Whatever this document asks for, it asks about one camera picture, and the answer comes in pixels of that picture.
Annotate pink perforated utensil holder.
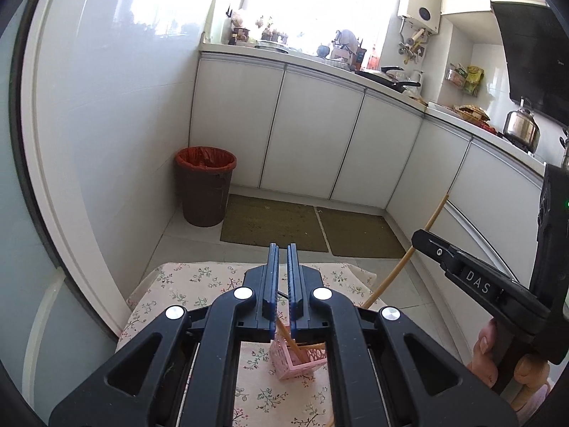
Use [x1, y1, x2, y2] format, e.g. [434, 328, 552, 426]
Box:
[268, 337, 328, 381]

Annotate black range hood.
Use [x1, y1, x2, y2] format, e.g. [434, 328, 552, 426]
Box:
[491, 0, 569, 126]

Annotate white cutting board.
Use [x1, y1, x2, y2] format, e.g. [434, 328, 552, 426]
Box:
[210, 6, 232, 46]

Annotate wall rack with packets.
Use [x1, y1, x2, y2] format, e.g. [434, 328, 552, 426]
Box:
[446, 63, 485, 97]

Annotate brown trash bin red bag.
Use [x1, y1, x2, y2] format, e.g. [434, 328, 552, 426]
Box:
[174, 146, 238, 228]

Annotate small windowsill figurines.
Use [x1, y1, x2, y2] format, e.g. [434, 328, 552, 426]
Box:
[255, 15, 290, 42]

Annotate frosted glass sliding door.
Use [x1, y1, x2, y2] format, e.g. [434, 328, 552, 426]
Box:
[0, 0, 127, 414]

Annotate white base cabinets under stove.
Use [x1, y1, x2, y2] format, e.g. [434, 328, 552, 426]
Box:
[383, 113, 548, 286]

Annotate person's right hand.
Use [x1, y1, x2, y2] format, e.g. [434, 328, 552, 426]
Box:
[467, 320, 552, 410]

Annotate wicker basket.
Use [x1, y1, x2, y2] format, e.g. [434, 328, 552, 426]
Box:
[456, 104, 491, 122]

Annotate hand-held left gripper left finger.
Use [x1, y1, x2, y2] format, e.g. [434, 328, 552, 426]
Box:
[49, 244, 281, 427]

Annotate black frying pan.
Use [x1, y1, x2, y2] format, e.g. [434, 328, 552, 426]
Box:
[355, 67, 422, 94]

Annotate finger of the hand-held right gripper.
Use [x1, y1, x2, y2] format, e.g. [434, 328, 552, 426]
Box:
[411, 229, 550, 335]

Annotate white water heater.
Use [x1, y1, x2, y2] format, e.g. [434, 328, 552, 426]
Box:
[397, 0, 442, 35]

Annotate kitchen window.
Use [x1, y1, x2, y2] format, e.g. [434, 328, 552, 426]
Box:
[240, 0, 402, 55]

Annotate floral tablecloth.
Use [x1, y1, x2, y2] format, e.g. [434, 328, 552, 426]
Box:
[115, 262, 379, 427]

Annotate olive floor mat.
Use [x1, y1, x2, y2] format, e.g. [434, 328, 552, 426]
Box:
[315, 207, 408, 260]
[220, 193, 330, 254]

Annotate single light bamboo chopstick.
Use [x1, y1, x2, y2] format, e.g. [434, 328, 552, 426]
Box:
[362, 193, 450, 310]
[276, 318, 307, 362]

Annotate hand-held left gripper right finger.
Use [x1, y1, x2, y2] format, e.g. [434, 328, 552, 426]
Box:
[288, 244, 519, 427]

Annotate steel kettle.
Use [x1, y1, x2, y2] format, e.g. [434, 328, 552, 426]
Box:
[503, 98, 541, 152]

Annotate white base cabinets under window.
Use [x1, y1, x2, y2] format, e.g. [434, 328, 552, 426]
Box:
[188, 50, 424, 211]

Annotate water heater pipes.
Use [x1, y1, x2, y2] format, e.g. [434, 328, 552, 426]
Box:
[398, 27, 430, 65]

